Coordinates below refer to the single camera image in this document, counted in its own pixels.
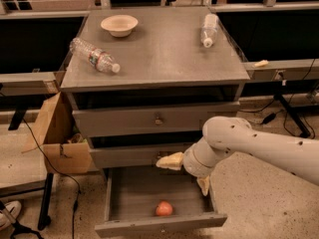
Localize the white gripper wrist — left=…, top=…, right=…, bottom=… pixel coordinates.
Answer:
left=156, top=137, right=226, bottom=196

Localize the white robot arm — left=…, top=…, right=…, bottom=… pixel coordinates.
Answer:
left=157, top=117, right=319, bottom=195

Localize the grey top drawer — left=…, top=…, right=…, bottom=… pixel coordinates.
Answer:
left=73, top=102, right=239, bottom=137

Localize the grey open bottom drawer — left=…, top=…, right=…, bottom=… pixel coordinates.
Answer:
left=95, top=165, right=227, bottom=238

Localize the grey middle drawer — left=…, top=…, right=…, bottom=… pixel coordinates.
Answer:
left=90, top=142, right=191, bottom=168

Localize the grey wooden drawer cabinet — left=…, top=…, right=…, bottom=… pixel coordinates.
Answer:
left=60, top=6, right=251, bottom=177

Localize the black table leg right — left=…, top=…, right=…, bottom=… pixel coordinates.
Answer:
left=274, top=94, right=311, bottom=138

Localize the black table leg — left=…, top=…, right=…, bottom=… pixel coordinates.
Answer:
left=38, top=173, right=54, bottom=231
left=274, top=94, right=311, bottom=138

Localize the brown cardboard box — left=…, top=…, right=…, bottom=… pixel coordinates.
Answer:
left=22, top=93, right=92, bottom=174

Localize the small yellow foam piece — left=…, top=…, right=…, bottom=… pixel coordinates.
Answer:
left=253, top=60, right=268, bottom=68

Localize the labelled clear plastic bottle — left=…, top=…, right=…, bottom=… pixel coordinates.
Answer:
left=70, top=38, right=121, bottom=74

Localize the clear plastic bottle white cap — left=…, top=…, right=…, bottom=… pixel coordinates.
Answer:
left=200, top=14, right=218, bottom=48

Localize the black table leg left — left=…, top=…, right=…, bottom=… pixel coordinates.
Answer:
left=38, top=173, right=54, bottom=231

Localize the beige bowl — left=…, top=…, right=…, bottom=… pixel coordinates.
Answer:
left=101, top=15, right=139, bottom=38

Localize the black tripod stand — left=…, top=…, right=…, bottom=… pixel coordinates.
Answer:
left=0, top=201, right=44, bottom=239

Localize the white sneaker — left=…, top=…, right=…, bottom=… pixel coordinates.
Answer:
left=0, top=200, right=22, bottom=231

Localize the black power adapter cable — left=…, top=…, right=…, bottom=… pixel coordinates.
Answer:
left=238, top=58, right=317, bottom=139

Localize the black floor cable left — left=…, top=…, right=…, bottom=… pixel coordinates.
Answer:
left=19, top=117, right=82, bottom=239

